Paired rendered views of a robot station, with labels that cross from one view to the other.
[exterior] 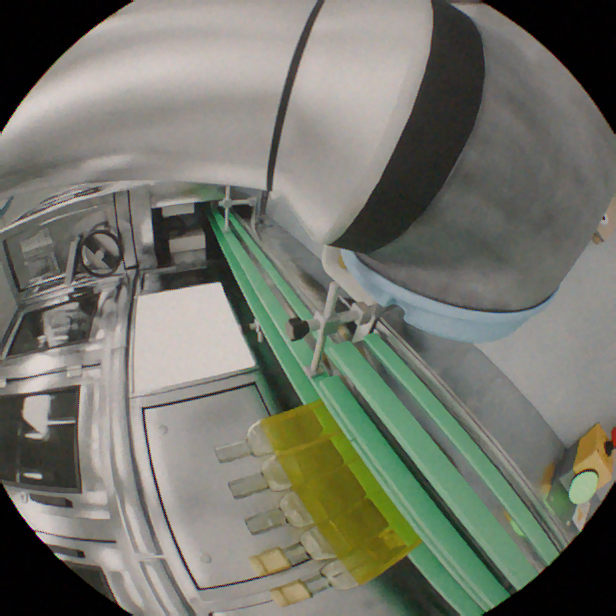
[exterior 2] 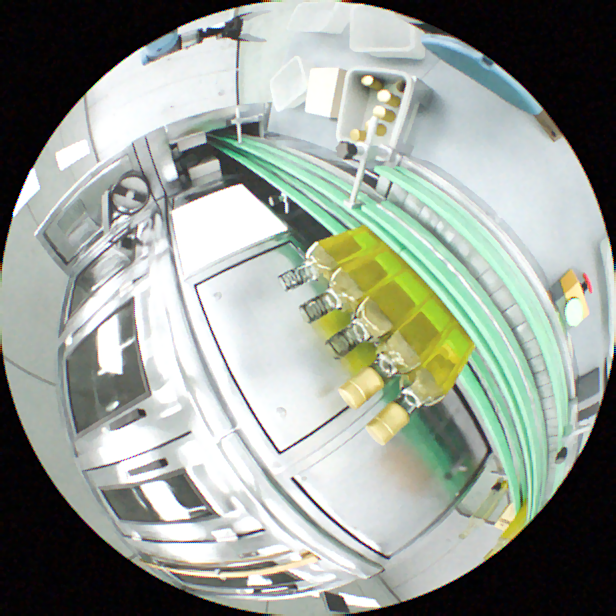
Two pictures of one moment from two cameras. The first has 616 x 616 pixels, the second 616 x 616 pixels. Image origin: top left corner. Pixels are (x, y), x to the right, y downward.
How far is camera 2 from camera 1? 0.17 m
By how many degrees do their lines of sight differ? 27
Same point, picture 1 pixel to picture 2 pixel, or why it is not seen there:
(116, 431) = (173, 315)
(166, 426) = (219, 292)
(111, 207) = (132, 155)
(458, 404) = (483, 215)
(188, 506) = (254, 360)
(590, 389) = (563, 239)
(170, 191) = (183, 127)
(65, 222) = (93, 185)
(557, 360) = (537, 209)
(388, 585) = (428, 410)
